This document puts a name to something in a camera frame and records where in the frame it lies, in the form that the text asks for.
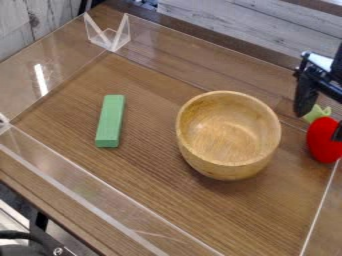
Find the green rectangular block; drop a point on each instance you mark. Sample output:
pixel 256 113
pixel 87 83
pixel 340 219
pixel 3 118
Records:
pixel 110 122

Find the red plush strawberry toy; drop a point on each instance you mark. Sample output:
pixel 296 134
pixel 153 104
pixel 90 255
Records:
pixel 325 149

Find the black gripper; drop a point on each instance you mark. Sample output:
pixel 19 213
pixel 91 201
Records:
pixel 319 74

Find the wooden bowl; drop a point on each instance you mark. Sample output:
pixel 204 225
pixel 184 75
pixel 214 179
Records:
pixel 229 133

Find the clear acrylic corner bracket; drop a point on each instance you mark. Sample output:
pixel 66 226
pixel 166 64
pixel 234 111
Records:
pixel 109 39

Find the clear acrylic tray wall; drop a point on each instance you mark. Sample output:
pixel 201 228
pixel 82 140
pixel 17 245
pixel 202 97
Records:
pixel 134 200

